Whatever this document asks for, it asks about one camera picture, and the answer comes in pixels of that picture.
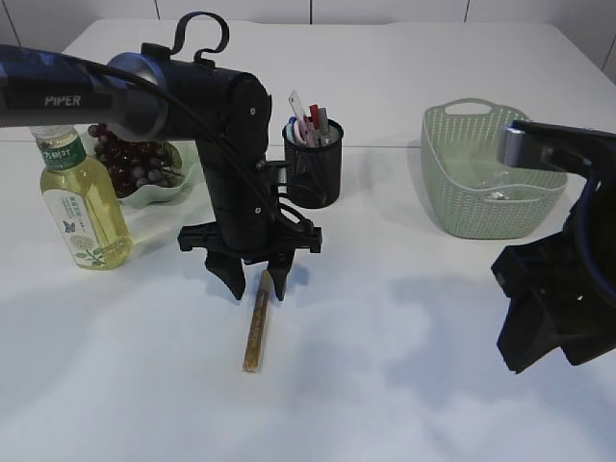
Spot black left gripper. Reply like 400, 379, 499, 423
177, 202, 321, 301

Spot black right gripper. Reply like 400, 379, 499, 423
491, 213, 615, 373

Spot clear plastic sheet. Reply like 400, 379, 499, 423
472, 168, 514, 201

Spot blue safety scissors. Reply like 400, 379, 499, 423
284, 116, 297, 144

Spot pink purple safety scissors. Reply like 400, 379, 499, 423
296, 116, 319, 147

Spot silver glitter pen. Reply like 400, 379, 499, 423
317, 107, 331, 146

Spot purple artificial grape bunch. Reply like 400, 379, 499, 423
88, 124, 185, 198

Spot red marker pen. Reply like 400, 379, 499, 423
309, 104, 320, 130

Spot clear plastic ruler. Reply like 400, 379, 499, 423
288, 90, 309, 125

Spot yellow tea drink bottle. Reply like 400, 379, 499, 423
30, 125, 133, 270

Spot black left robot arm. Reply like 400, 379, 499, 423
1, 45, 322, 298

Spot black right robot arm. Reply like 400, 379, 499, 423
492, 130, 615, 373

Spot gold glitter pen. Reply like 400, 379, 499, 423
243, 269, 273, 372

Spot black mesh pen holder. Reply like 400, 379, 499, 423
282, 119, 345, 209

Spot green wavy glass plate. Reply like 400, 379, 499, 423
79, 139, 206, 209

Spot green plastic woven basket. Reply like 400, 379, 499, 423
421, 98, 567, 240

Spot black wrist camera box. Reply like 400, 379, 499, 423
497, 119, 615, 182

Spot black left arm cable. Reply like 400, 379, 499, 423
62, 10, 321, 237

